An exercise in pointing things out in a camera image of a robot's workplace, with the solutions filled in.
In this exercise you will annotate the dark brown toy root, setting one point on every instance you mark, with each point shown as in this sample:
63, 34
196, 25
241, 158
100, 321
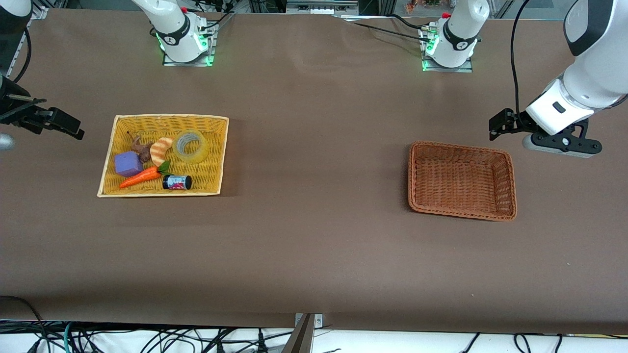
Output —
143, 151

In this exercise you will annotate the grey metal bracket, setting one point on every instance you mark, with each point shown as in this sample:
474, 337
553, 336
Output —
304, 338

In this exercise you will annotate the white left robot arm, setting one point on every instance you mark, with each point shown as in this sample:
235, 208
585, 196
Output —
598, 73

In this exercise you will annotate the yellow clear tape roll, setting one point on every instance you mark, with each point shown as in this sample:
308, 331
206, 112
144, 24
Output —
202, 154

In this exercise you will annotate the yellow wicker basket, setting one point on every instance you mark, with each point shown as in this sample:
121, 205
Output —
206, 176

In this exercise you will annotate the brown wicker basket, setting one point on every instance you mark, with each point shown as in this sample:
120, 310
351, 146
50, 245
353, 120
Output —
461, 181

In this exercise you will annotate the purple foam cube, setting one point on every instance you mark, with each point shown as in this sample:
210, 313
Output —
128, 164

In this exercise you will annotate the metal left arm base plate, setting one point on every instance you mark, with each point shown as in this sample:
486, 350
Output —
461, 69

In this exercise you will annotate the striped orange toy croissant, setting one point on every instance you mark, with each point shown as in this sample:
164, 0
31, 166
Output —
158, 152

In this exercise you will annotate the black jar with colourful label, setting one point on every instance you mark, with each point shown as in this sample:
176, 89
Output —
176, 182

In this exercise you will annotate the aluminium table rail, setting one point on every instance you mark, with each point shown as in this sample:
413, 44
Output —
40, 12

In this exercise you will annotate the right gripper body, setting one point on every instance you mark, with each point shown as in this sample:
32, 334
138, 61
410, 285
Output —
13, 112

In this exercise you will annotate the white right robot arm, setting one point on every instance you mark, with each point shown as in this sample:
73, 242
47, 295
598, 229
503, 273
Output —
176, 29

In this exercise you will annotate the orange toy carrot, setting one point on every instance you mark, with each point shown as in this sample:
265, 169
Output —
140, 177

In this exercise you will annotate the grey metal frame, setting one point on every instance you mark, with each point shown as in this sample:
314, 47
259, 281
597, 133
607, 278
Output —
319, 7

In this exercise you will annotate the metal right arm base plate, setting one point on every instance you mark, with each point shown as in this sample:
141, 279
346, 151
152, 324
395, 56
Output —
171, 63

